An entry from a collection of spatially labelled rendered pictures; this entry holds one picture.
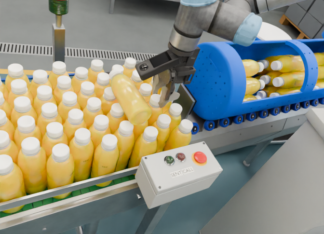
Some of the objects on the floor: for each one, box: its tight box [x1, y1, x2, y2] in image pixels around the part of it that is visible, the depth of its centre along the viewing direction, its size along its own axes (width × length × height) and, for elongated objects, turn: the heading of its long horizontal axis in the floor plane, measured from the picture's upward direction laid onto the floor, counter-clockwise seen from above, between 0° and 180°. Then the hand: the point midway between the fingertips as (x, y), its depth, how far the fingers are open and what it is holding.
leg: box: [243, 138, 274, 167], centre depth 203 cm, size 6×6×63 cm
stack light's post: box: [52, 24, 65, 63], centre depth 135 cm, size 4×4×110 cm
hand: (156, 99), depth 83 cm, fingers closed on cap, 4 cm apart
